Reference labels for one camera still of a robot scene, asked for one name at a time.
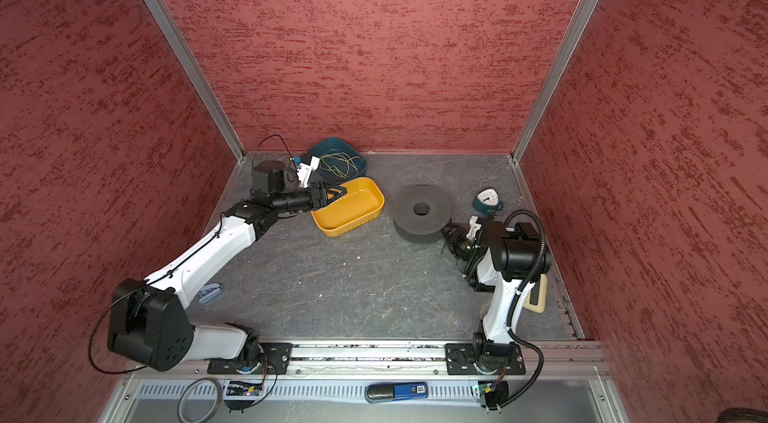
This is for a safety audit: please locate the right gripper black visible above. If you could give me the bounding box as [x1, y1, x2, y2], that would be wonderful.
[440, 222, 479, 265]

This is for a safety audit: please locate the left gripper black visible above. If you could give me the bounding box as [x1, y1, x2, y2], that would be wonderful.
[273, 180, 347, 213]

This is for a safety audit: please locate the grey cable spool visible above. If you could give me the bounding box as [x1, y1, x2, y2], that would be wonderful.
[391, 185, 452, 244]

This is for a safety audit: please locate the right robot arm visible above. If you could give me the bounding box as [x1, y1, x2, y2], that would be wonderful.
[441, 219, 549, 376]

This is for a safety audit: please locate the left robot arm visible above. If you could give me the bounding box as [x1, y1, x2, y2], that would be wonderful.
[105, 160, 347, 374]

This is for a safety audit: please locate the teal plastic tray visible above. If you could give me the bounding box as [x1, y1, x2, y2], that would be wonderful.
[301, 137, 367, 184]

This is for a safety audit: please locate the yellow plastic tray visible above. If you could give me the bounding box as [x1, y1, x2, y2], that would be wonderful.
[312, 177, 385, 237]

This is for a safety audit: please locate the teal kitchen scale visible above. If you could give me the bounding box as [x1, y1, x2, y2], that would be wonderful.
[472, 188, 504, 216]

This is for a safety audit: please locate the beige calculator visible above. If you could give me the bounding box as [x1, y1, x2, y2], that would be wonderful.
[523, 274, 548, 314]

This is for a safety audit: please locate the small blue object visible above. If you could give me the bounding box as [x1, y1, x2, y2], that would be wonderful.
[197, 283, 224, 305]

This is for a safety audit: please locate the blue black handheld device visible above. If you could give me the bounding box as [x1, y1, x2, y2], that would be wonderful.
[364, 382, 429, 404]

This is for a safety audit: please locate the left corner aluminium profile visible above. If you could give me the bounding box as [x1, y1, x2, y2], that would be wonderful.
[143, 0, 247, 163]

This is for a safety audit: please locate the corner aluminium profile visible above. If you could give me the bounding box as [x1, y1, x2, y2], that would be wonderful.
[143, 0, 247, 163]
[510, 0, 600, 165]

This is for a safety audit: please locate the right corner aluminium profile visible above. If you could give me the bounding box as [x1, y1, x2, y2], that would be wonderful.
[510, 0, 600, 165]

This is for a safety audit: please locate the yellow-green cable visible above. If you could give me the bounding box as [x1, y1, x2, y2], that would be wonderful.
[319, 151, 362, 181]

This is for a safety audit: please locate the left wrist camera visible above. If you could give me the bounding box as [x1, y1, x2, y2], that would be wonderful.
[293, 156, 320, 189]

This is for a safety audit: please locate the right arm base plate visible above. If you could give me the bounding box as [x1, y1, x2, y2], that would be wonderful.
[444, 343, 526, 376]

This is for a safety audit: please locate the aluminium rail frame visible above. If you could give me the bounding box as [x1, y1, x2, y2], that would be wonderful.
[125, 338, 607, 381]

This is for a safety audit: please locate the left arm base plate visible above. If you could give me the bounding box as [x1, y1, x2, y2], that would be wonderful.
[207, 342, 294, 377]

